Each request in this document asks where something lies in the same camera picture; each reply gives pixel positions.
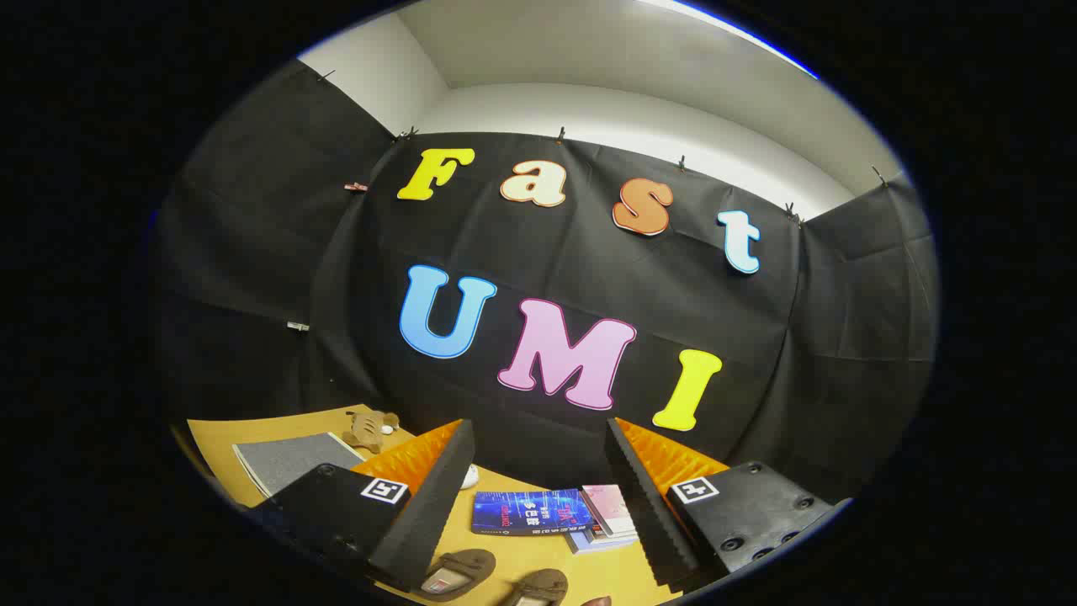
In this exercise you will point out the light blue book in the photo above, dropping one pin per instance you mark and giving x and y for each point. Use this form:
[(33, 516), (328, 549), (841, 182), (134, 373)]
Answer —
[(602, 544)]

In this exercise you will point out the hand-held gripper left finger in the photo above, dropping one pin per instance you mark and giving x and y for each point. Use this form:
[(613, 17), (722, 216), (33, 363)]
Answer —
[(425, 513)]

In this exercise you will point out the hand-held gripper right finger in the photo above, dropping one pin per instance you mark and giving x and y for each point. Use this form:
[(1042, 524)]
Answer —
[(652, 522)]

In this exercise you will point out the white plush toy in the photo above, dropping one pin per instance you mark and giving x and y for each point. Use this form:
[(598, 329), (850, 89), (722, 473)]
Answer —
[(469, 476)]

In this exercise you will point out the grey fabric storage box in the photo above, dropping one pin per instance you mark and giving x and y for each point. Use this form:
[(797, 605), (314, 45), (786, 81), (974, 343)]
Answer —
[(290, 461)]

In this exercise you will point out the pink cover book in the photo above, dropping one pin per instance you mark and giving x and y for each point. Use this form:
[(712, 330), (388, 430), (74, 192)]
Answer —
[(610, 507)]

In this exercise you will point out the brown fuzzy shoe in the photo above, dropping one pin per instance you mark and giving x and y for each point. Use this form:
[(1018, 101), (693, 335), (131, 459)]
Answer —
[(464, 568), (543, 582)]

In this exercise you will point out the red clip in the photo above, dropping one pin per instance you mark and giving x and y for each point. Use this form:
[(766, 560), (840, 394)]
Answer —
[(356, 187)]

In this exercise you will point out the dark blue book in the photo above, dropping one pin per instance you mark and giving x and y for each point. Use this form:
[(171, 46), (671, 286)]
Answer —
[(526, 512)]

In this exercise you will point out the brown striped plush toy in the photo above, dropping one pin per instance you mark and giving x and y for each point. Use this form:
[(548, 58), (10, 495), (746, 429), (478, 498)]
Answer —
[(366, 429)]

